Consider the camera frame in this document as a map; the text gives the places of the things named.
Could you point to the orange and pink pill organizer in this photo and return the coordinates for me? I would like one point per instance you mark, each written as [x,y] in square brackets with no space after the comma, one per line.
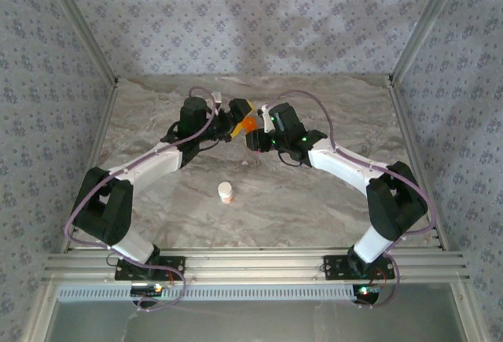
[250,124]

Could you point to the white ribbed bottle cap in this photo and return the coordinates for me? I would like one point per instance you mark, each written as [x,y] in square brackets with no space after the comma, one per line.
[225,187]

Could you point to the white plastic pill bottle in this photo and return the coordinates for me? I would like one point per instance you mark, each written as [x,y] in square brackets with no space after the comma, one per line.
[226,196]

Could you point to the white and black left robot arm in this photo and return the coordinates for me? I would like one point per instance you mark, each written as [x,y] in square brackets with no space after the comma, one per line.
[149,165]

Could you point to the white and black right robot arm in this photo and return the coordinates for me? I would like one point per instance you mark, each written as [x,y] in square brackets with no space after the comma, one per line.
[338,165]

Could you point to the small circuit board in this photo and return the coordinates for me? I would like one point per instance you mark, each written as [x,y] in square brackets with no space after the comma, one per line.
[147,289]
[365,291]

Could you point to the grey sheet metal panel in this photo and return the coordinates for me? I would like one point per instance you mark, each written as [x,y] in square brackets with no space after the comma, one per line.
[251,322]

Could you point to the aluminium table side rail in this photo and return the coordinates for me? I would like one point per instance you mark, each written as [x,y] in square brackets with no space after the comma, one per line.
[103,127]
[406,129]

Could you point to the aluminium mounting rail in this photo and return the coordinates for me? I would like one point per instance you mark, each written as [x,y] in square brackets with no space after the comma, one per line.
[251,267]

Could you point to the aluminium frame post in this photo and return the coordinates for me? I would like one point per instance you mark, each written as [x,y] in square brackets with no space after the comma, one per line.
[424,23]
[83,23]

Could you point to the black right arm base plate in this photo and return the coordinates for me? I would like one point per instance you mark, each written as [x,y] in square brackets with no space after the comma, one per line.
[334,267]

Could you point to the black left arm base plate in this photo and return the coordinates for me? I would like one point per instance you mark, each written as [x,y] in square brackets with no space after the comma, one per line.
[173,265]

